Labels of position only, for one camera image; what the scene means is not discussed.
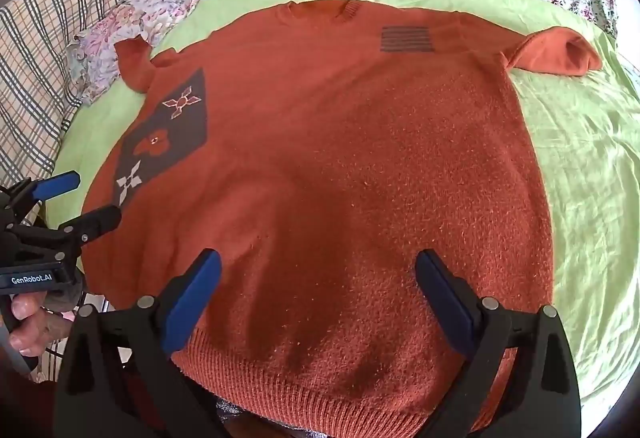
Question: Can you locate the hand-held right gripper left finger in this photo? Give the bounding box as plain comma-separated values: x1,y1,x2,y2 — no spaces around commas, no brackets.
52,249,235,438

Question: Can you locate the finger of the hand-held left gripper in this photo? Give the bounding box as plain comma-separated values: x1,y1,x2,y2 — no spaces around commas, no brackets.
30,205,123,251
10,171,82,215

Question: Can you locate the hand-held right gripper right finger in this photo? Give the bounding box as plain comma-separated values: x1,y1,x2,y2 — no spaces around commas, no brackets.
409,249,582,438

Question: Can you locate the orange knit sweater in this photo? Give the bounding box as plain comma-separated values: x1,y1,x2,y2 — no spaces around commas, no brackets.
81,0,604,434

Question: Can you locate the person's left hand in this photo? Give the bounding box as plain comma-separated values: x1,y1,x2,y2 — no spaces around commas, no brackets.
8,293,76,356

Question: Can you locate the plaid blanket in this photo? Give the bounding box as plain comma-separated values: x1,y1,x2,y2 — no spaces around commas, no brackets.
0,0,168,191

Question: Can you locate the pink floral pillow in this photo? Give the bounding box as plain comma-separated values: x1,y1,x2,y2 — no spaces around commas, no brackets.
65,0,201,106

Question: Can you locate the green bed sheet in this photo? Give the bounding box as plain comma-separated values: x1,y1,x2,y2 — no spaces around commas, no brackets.
50,0,640,424

